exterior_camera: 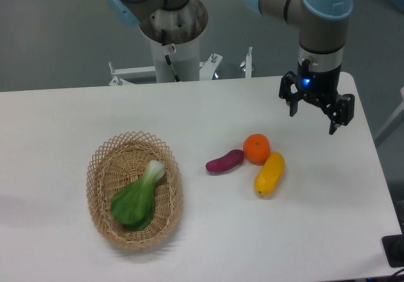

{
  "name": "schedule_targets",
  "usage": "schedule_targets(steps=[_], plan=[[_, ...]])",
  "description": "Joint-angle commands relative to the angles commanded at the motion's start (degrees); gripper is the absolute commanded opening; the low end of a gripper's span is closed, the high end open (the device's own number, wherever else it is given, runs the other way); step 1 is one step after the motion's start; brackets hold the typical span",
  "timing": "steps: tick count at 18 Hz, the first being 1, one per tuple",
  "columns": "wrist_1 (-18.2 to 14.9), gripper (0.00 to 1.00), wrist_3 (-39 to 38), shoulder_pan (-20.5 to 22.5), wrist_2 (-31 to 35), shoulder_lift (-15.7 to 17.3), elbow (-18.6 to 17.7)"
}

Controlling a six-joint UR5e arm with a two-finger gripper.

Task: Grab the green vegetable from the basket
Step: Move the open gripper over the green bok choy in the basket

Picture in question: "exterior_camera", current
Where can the black device at table edge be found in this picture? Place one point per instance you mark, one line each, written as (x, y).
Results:
(393, 248)

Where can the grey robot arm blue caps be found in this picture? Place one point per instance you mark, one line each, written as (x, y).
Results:
(322, 25)

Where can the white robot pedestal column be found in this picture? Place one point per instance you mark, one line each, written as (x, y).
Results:
(176, 59)

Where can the white metal base frame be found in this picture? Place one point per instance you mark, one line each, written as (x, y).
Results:
(207, 70)

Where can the green bok choy vegetable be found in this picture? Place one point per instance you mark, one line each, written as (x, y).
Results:
(134, 205)

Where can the yellow mango fruit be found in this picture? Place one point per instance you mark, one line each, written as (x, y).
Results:
(270, 174)

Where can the woven wicker basket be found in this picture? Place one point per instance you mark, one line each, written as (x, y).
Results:
(120, 161)

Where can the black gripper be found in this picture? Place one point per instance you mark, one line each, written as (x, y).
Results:
(318, 88)

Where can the purple sweet potato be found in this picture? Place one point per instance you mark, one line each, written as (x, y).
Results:
(226, 162)

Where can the orange tangerine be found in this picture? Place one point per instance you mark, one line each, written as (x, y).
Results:
(256, 148)

